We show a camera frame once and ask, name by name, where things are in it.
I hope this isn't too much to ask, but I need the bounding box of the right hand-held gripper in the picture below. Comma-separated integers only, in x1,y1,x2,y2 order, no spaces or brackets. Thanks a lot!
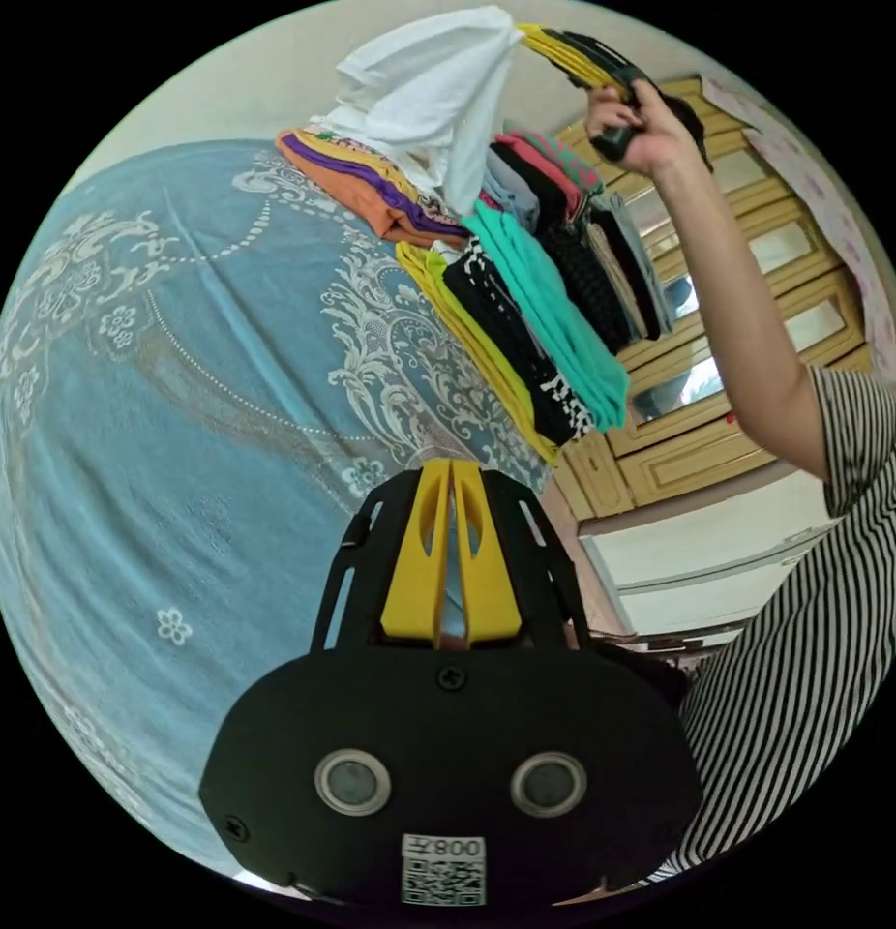
518,24,714,173

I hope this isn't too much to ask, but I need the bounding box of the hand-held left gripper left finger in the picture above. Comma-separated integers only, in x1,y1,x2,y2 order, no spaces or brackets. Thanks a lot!
380,458,450,644

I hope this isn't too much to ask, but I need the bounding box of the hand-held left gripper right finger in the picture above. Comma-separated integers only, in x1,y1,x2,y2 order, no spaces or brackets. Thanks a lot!
451,459,524,648

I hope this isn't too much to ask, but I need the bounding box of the white short sleeve shirt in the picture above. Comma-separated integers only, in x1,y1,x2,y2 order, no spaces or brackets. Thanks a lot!
310,5,526,216

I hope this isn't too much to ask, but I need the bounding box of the person's right forearm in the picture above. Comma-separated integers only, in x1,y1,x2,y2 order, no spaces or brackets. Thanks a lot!
647,148,835,482

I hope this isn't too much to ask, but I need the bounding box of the person's right hand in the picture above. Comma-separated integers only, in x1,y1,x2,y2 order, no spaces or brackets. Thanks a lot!
585,79,704,181

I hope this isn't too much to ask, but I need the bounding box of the white cabinet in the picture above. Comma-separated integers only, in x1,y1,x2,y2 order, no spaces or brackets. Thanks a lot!
577,469,843,642

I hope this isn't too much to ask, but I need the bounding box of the bed with blue patterned sheet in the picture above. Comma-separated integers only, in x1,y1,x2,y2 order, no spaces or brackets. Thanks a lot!
0,135,559,881

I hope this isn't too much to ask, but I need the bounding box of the pile of clothes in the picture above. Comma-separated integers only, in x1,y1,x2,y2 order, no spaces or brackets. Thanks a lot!
276,126,675,467

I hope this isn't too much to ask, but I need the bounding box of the yellow wooden cupboard with mirrors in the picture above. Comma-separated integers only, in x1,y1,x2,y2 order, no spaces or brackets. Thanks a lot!
548,72,881,521

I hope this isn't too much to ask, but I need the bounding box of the pink floral curtain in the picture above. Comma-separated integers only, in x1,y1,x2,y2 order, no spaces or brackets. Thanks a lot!
700,72,896,387

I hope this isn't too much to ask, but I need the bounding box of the person's body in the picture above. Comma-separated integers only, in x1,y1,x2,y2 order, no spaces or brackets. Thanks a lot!
636,362,896,890

